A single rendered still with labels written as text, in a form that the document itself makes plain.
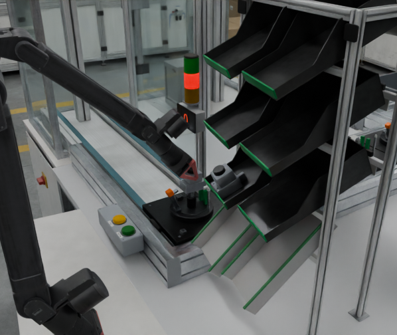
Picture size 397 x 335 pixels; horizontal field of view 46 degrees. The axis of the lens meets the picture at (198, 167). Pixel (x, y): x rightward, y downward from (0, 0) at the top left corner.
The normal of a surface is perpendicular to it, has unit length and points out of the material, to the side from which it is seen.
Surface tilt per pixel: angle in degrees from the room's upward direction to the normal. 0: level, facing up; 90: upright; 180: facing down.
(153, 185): 0
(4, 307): 0
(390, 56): 90
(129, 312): 0
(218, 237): 45
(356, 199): 90
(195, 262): 90
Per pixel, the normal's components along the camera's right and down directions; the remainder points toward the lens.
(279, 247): -0.67, -0.50
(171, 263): 0.52, 0.40
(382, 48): -0.92, 0.19
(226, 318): -0.01, -0.88
